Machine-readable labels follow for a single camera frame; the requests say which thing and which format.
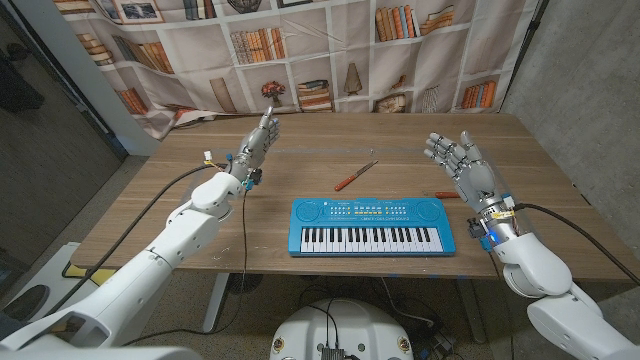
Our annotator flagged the blue toy piano keyboard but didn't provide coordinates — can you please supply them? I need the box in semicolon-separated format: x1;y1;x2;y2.
287;197;457;258

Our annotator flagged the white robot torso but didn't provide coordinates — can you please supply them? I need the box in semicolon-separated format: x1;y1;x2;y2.
268;298;415;360

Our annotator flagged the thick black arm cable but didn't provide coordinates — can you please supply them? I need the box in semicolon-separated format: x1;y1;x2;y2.
513;202;640;287
44;163;224;317

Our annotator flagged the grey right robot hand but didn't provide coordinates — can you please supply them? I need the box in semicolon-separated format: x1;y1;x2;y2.
423;130;516;221

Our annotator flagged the thin black hanging cable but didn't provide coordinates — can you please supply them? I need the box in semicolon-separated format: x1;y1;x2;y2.
122;191;249;348

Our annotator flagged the black round floor object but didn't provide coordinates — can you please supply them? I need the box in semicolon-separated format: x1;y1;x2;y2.
227;273;265;296

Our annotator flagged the printed bookshelf backdrop cloth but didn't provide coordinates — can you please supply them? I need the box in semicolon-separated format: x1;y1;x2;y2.
52;0;544;141

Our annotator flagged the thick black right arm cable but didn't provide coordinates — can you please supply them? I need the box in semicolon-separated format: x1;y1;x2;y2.
513;202;640;287

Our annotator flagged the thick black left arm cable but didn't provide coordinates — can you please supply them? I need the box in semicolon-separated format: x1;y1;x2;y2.
44;163;224;317

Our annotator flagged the orange-handled table knife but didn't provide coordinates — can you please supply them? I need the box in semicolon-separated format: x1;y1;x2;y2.
333;159;380;193

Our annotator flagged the floor power strip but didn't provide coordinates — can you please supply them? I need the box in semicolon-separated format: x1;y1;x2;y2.
417;330;457;360

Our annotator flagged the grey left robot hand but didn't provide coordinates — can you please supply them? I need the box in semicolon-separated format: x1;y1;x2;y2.
229;105;281;184

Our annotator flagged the white table leg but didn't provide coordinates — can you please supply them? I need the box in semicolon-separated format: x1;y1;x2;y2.
202;272;231;334

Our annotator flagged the yellow flat pad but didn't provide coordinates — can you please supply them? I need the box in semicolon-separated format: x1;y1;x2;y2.
62;263;117;287

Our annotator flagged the black backdrop stand pole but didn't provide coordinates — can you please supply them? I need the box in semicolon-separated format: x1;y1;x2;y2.
499;0;551;114

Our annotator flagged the white floor platform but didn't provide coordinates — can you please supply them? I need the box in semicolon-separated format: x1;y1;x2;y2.
0;242;121;326

